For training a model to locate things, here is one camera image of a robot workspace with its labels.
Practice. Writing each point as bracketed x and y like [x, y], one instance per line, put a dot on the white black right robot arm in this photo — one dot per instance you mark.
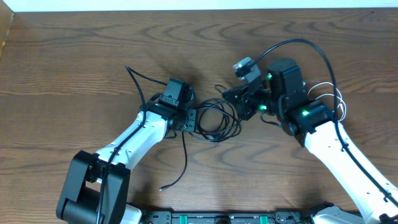
[283, 93]

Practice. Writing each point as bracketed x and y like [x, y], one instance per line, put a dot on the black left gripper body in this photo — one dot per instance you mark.
[189, 120]

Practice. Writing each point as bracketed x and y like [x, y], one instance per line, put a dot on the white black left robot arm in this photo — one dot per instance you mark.
[96, 185]

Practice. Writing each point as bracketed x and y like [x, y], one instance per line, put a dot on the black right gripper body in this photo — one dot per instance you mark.
[254, 104]

